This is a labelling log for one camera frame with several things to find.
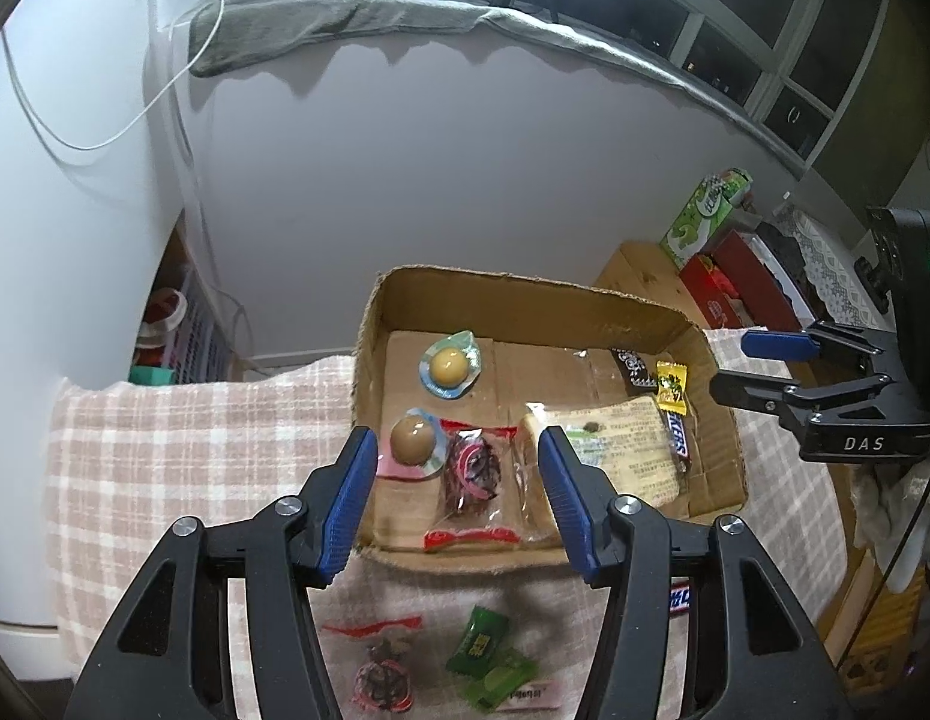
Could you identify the grey sill blanket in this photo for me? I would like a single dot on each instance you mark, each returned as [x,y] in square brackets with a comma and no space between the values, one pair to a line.
[322,22]

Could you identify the clear bread packet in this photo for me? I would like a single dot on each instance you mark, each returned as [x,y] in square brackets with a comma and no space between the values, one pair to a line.
[637,450]

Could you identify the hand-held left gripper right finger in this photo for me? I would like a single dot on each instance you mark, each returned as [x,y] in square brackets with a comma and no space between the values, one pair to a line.
[574,510]

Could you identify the red shoe box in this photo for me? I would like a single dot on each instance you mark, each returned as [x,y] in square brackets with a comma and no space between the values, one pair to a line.
[709,292]

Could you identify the white lace cloth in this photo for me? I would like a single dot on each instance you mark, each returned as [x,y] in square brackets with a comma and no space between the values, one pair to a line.
[825,262]

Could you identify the light green wrapped candy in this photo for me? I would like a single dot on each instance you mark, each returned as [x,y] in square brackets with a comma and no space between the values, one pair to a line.
[502,682]

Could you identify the brown cardboard box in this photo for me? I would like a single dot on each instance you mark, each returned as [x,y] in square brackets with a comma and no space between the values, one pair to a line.
[525,315]

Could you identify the dark olive curtain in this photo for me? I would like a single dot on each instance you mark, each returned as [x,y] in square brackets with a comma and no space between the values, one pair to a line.
[919,90]

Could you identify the red white container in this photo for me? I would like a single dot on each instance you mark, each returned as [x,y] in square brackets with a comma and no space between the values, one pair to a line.
[165,311]

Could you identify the white window frame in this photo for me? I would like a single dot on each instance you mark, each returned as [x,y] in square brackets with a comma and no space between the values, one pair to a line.
[789,30]

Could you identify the brown chocolate bar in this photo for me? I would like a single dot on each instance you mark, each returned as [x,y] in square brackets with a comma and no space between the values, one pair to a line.
[676,435]

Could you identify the dark cloth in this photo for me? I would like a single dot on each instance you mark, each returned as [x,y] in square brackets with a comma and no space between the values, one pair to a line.
[784,255]

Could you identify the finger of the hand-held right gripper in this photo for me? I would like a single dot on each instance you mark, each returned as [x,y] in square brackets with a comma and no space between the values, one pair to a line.
[750,388]
[776,345]

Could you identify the blue label chocolate bar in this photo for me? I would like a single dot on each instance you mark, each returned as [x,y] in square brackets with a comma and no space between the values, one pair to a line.
[679,600]

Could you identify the black white patterned packet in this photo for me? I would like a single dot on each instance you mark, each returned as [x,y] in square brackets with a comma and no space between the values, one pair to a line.
[631,371]

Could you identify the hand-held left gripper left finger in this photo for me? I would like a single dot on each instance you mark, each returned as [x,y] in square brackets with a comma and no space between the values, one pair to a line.
[349,510]

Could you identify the brown egg pink wrapper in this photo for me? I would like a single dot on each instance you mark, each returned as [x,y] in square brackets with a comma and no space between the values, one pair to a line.
[412,439]

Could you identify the yellow candy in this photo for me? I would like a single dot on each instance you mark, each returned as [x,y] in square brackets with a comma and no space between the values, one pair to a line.
[673,384]

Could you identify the red clear snack packet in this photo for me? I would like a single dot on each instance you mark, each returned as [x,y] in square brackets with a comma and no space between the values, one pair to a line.
[379,679]
[472,472]

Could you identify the dark green wrapped candy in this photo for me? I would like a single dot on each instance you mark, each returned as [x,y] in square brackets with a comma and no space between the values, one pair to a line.
[476,645]

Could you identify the checked pink tablecloth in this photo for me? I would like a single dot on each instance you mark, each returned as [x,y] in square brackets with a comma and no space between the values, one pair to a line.
[172,450]

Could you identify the white plastic basket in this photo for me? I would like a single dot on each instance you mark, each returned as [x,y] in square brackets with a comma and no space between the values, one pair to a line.
[202,337]

